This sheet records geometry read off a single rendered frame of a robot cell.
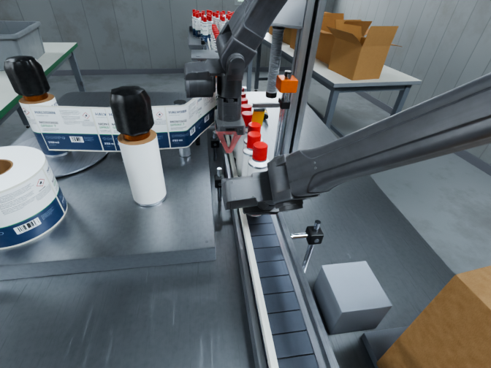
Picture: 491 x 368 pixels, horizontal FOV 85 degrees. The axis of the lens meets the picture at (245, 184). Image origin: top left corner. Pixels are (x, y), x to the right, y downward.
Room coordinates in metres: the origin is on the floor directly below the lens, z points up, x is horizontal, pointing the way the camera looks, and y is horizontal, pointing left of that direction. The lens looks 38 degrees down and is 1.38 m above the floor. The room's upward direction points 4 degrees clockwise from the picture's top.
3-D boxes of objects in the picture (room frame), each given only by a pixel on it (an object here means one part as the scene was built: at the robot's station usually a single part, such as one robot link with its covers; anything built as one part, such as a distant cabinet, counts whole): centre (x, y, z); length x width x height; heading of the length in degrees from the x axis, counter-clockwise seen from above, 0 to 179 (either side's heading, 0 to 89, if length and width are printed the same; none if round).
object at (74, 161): (0.75, 0.62, 0.89); 0.31 x 0.31 x 0.01
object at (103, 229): (0.73, 0.46, 0.86); 0.80 x 0.67 x 0.05; 11
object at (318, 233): (0.39, -0.13, 0.91); 0.07 x 0.03 x 0.17; 101
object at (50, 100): (0.75, 0.62, 1.04); 0.09 x 0.09 x 0.29
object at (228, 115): (0.62, 0.05, 1.13); 0.10 x 0.07 x 0.07; 12
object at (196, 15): (3.15, 0.35, 0.98); 0.57 x 0.46 x 0.21; 101
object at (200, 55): (1.09, 0.18, 1.14); 0.14 x 0.11 x 0.01; 11
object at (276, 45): (0.87, -0.07, 1.18); 0.04 x 0.04 x 0.21
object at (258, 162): (0.53, -0.03, 0.98); 0.05 x 0.05 x 0.20
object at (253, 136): (0.58, -0.01, 0.98); 0.05 x 0.05 x 0.20
